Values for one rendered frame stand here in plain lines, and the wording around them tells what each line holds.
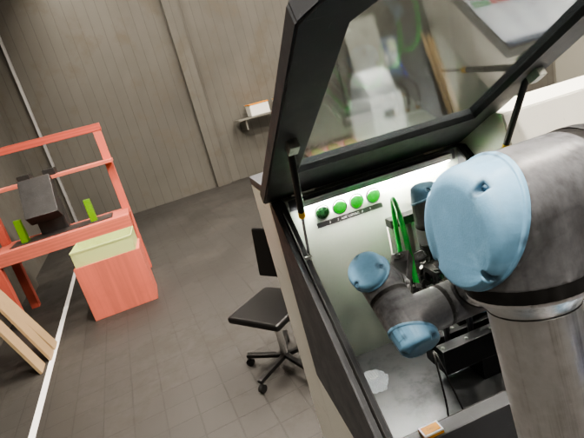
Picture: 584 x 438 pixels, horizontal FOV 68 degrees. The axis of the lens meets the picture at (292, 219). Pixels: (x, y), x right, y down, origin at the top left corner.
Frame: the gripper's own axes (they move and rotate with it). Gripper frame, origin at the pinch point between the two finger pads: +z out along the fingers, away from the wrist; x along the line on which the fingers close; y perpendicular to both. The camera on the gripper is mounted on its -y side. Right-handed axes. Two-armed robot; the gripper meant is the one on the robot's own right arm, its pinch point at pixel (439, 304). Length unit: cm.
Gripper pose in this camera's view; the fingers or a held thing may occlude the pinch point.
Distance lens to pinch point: 128.3
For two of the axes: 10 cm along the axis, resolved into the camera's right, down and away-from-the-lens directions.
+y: 2.8, 2.2, -9.4
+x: 9.3, -3.1, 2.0
